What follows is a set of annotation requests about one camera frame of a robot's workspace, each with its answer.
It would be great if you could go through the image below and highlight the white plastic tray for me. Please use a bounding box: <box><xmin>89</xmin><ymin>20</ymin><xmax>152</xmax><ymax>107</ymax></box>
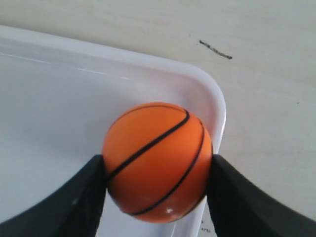
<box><xmin>0</xmin><ymin>26</ymin><xmax>226</xmax><ymax>223</ymax></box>

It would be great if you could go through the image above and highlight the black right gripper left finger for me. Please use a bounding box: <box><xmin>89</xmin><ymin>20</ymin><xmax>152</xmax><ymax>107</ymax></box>
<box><xmin>0</xmin><ymin>155</ymin><xmax>106</xmax><ymax>237</ymax></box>

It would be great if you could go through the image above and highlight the small orange basketball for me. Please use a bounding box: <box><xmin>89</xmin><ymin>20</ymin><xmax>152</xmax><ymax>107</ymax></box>
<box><xmin>102</xmin><ymin>102</ymin><xmax>212</xmax><ymax>223</ymax></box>

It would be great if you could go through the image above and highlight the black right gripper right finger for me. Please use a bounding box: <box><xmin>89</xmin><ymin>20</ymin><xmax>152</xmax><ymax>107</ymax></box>
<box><xmin>207</xmin><ymin>155</ymin><xmax>316</xmax><ymax>237</ymax></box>

